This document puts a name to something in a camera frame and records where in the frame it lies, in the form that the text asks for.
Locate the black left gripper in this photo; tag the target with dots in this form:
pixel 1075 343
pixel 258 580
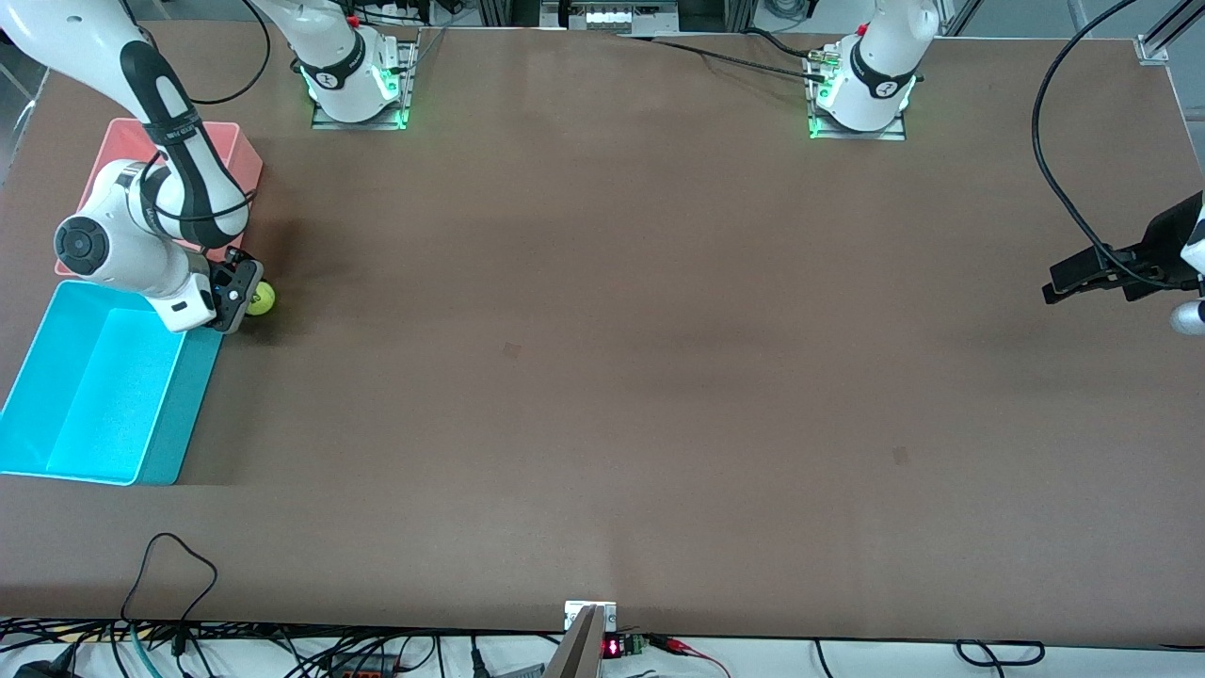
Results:
pixel 1164 239

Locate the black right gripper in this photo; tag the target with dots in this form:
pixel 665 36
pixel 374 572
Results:
pixel 234 254

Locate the yellow-green tennis ball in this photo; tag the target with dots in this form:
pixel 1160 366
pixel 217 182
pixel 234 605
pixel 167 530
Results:
pixel 262 301

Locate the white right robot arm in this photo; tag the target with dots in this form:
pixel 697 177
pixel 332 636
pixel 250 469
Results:
pixel 184 174

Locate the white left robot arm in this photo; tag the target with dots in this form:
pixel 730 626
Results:
pixel 875 75

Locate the pink plastic bin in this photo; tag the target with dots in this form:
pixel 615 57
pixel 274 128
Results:
pixel 245 155

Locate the blue plastic bin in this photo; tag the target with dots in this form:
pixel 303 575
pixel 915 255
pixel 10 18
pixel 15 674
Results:
pixel 94 395

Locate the grey metal bar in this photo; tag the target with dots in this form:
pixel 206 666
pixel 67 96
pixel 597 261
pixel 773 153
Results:
pixel 579 650

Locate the red display module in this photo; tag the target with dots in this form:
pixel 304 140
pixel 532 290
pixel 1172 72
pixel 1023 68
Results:
pixel 617 647

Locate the silver corner bracket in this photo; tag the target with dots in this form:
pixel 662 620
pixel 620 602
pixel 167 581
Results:
pixel 1152 49

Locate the white table edge bracket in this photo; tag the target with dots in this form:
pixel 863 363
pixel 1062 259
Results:
pixel 607 612

